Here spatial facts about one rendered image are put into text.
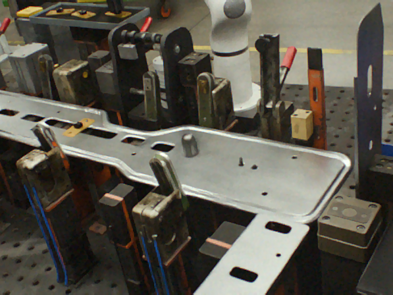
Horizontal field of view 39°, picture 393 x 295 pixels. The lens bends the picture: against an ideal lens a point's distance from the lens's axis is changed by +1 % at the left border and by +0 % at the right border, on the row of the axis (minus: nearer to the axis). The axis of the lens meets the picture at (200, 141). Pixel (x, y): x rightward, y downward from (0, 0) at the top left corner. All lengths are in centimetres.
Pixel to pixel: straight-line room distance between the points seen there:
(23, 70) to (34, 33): 24
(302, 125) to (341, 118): 73
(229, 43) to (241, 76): 12
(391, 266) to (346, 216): 10
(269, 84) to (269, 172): 20
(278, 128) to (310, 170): 16
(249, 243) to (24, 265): 75
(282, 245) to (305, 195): 14
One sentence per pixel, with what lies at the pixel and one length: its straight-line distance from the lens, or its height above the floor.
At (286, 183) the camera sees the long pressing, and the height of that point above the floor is 100.
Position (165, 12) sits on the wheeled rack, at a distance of 533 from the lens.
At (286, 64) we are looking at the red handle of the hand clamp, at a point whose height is 112.
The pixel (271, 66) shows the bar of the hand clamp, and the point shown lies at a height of 115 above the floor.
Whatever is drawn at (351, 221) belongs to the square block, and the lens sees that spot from 87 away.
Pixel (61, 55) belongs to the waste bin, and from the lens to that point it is 429.
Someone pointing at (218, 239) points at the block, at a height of 98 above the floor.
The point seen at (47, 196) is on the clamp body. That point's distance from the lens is 126.
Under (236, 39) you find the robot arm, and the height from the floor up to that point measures 102.
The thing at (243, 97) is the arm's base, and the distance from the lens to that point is 181.
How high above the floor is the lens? 162
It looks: 31 degrees down
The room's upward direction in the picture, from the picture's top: 10 degrees counter-clockwise
